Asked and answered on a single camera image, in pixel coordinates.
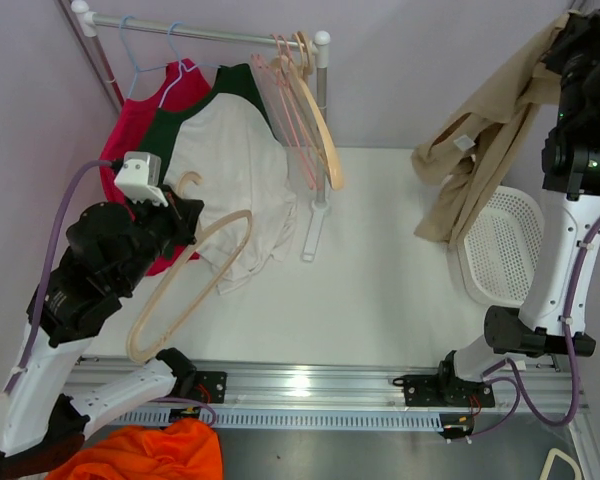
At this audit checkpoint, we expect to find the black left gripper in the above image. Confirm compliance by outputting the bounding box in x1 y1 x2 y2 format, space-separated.
117 182 205 291

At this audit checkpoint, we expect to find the beige wooden hanger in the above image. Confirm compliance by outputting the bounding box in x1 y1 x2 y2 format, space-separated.
126 170 254 364

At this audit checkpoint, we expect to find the beige t shirt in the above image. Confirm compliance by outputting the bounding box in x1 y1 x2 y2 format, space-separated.
411 11 573 246

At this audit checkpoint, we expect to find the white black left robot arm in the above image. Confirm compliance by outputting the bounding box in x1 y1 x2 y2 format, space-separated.
0 188 204 479

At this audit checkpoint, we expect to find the green white raglan shirt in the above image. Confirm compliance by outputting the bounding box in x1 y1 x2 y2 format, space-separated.
139 64 297 294

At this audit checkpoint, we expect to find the red t shirt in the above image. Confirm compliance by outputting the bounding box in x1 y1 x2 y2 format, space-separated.
100 61 211 276

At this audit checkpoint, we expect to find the pink plastic hanger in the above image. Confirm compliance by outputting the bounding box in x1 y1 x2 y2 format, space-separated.
251 31 320 190

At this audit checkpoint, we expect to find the beige empty hanger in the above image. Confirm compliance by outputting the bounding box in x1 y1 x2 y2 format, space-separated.
269 31 344 190

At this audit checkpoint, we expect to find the orange cloth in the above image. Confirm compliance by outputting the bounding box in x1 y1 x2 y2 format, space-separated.
46 418 224 480

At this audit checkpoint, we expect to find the white clothes rack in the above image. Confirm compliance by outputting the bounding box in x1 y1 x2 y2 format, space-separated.
70 1 344 262

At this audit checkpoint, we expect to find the white perforated laundry basket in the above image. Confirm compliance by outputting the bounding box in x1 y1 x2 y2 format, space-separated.
457 186 544 308

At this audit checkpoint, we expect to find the aluminium corner frame post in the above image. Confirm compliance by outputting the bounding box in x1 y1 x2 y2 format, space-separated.
474 0 589 189

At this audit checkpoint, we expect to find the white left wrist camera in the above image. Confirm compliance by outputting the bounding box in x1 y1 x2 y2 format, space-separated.
114 151 167 207

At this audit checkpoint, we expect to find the blue wire hanger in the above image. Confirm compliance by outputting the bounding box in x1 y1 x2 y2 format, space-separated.
118 15 166 100
158 21 218 109

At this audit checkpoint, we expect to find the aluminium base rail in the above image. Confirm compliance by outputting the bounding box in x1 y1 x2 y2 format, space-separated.
64 357 571 433

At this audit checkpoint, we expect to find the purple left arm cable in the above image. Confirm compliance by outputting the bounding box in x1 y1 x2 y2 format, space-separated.
2 158 217 431

